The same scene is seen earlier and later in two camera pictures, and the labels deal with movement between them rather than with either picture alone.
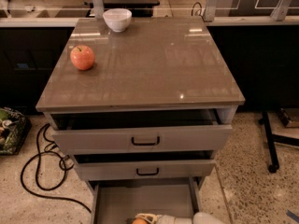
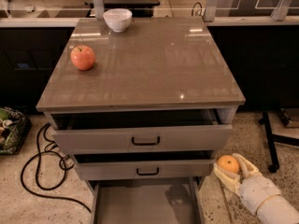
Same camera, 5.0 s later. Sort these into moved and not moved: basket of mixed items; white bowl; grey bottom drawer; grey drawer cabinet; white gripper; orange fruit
Moved: orange fruit; white gripper
Not moved: grey bottom drawer; white bowl; basket of mixed items; grey drawer cabinet
